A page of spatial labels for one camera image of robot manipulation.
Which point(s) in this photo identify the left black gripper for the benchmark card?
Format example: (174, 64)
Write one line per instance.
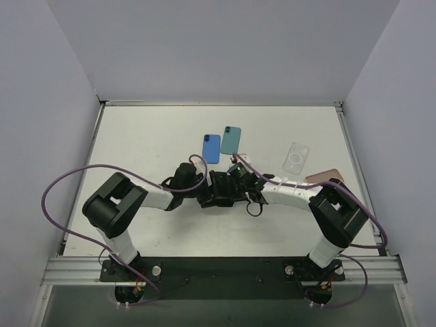
(211, 190)

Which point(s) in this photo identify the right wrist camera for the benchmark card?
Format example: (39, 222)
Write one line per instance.
(241, 158)

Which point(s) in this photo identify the pink phone case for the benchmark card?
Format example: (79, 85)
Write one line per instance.
(325, 175)

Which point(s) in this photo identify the blue phone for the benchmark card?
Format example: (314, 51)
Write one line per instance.
(211, 148)

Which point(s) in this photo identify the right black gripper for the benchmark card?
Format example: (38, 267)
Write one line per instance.
(236, 190)

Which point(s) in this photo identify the clear phone case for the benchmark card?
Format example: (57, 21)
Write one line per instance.
(295, 159)

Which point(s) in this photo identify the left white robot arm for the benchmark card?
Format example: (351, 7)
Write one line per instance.
(113, 206)

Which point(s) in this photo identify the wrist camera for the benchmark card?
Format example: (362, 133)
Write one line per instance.
(200, 166)
(241, 158)

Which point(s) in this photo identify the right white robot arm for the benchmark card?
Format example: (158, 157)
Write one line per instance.
(338, 216)

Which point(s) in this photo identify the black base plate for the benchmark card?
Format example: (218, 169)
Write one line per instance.
(219, 278)

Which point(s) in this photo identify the aluminium front rail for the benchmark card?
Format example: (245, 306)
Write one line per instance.
(93, 271)

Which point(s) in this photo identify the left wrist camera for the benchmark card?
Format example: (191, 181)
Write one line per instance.
(200, 166)

